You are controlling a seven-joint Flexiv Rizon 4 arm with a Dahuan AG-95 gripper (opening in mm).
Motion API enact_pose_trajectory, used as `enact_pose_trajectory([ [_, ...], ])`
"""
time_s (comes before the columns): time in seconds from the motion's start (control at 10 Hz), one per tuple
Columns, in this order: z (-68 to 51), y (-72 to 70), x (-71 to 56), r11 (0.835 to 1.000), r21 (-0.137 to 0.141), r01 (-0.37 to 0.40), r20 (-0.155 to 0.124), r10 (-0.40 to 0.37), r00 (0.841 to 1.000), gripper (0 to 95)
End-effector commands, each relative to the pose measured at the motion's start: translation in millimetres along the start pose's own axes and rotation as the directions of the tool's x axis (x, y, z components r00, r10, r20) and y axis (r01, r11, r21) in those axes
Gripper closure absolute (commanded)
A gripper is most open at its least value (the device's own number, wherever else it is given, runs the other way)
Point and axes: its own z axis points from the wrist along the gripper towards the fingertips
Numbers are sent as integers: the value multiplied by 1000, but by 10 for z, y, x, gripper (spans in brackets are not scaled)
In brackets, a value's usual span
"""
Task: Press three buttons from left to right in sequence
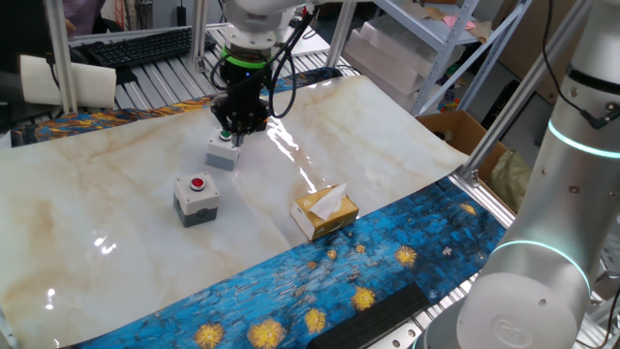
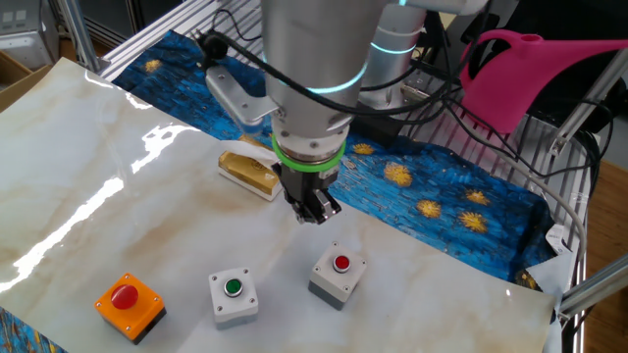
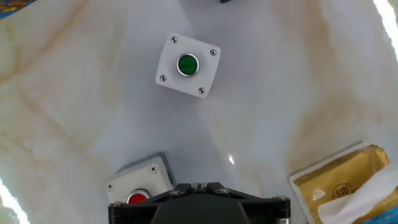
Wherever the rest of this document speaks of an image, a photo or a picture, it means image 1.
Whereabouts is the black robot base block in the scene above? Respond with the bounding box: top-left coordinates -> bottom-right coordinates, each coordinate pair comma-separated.
306,282 -> 431,349

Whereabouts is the blue starry painting cloth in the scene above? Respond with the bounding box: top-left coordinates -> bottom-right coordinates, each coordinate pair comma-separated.
9,66 -> 510,349

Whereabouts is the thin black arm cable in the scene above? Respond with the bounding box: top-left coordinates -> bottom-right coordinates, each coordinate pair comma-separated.
209,51 -> 234,93

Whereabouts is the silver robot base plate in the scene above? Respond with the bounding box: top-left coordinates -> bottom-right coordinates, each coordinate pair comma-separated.
367,323 -> 423,349

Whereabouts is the person in purple shirt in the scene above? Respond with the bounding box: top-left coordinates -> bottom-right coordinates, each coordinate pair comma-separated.
61,0 -> 107,38

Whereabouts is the aluminium frame post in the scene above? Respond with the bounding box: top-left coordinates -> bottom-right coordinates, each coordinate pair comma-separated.
325,0 -> 358,69
454,0 -> 592,188
42,0 -> 79,116
187,0 -> 210,73

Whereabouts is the open cardboard box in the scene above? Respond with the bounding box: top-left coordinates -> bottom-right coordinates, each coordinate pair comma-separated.
415,110 -> 509,186

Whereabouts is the glossy marble pattern sheet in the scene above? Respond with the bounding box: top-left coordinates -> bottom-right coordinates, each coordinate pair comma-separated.
0,75 -> 469,349

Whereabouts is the white paper roll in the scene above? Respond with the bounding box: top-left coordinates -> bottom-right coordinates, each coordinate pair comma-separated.
18,53 -> 118,110

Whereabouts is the colourful toy pile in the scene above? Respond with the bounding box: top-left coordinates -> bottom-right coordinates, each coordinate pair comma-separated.
437,94 -> 462,113

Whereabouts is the olive cloth bag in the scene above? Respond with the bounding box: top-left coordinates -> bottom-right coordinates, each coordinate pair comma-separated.
487,147 -> 533,215

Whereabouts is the white box red button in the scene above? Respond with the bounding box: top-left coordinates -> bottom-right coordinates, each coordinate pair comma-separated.
172,172 -> 221,229

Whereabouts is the black computer monitor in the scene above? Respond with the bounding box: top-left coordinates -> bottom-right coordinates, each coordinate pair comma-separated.
0,0 -> 54,125

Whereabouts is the black cable with plug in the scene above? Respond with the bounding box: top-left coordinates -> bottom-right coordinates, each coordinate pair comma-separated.
541,0 -> 620,131

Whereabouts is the white foam box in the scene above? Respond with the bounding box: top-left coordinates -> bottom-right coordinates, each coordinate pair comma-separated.
342,28 -> 437,113
358,14 -> 467,69

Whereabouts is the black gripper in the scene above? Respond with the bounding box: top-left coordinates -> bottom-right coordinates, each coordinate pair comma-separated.
210,62 -> 270,148

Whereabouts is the white metal shelf rack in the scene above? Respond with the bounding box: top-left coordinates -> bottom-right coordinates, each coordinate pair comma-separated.
372,0 -> 534,116

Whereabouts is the black computer keyboard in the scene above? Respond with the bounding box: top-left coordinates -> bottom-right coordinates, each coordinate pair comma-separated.
86,26 -> 218,69

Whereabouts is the black camera cable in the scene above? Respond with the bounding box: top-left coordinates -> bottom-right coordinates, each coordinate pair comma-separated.
267,7 -> 319,121

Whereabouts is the gold tissue box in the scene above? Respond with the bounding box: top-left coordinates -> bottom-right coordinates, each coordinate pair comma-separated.
289,186 -> 360,242

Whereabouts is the white tissue sheet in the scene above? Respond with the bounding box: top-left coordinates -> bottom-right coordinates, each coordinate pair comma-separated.
308,181 -> 349,222

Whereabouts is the pink paper sheet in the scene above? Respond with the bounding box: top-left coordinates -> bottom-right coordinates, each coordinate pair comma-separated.
441,14 -> 479,31

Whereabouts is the white box green button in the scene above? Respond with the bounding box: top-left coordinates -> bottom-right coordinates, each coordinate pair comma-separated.
204,126 -> 242,173

